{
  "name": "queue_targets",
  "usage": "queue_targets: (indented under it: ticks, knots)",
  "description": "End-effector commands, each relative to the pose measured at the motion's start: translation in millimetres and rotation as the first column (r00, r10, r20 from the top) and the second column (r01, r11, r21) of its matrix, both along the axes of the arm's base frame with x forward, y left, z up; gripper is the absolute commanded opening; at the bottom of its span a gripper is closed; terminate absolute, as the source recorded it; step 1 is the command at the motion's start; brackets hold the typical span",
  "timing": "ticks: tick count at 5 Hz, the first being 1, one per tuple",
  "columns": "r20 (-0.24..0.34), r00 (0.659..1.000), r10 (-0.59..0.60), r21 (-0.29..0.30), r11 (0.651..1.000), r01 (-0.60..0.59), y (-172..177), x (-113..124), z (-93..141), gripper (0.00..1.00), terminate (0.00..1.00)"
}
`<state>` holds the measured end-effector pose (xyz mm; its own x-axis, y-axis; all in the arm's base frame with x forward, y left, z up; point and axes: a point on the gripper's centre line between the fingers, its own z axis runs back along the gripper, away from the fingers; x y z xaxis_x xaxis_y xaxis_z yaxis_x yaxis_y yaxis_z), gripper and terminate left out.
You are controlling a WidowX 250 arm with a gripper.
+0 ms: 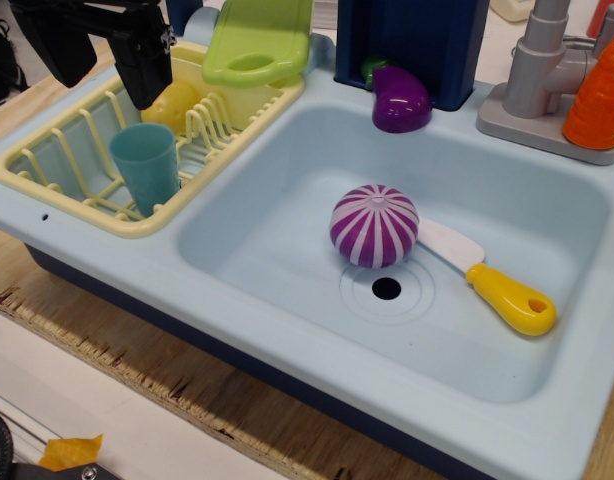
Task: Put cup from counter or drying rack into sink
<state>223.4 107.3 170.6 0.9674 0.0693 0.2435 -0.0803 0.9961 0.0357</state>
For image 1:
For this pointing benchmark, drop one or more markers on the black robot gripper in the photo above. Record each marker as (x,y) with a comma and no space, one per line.
(58,32)

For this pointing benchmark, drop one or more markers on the teal plastic cup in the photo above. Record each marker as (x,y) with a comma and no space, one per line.
(145,155)

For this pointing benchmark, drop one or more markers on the pale yellow drying rack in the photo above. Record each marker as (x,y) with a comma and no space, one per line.
(64,162)

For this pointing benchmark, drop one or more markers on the light blue toy sink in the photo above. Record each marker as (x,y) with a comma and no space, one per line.
(249,262)

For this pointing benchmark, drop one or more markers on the black bag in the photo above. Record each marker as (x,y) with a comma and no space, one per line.
(12,77)

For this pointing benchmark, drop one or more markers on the green plastic cutting board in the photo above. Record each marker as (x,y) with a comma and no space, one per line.
(256,43)

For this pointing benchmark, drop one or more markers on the purple toy eggplant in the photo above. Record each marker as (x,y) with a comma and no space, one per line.
(402,103)

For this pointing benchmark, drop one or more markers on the purple striped toy onion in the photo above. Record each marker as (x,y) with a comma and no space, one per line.
(374,226)

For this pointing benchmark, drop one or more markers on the dark blue plastic box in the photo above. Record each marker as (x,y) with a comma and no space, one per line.
(438,41)

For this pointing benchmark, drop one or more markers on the yellow tape piece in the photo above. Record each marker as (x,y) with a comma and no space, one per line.
(63,454)

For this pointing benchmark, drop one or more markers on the cream plastic object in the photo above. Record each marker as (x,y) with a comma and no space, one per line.
(513,11)

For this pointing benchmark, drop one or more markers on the grey toy faucet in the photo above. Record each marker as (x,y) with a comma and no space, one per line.
(531,107)

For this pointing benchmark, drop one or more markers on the red plastic object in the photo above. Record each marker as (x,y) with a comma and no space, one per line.
(594,26)

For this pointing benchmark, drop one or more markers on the orange toy carrot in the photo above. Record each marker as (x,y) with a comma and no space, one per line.
(590,121)

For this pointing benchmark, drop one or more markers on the toy knife yellow handle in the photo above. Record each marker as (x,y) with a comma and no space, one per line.
(524,309)

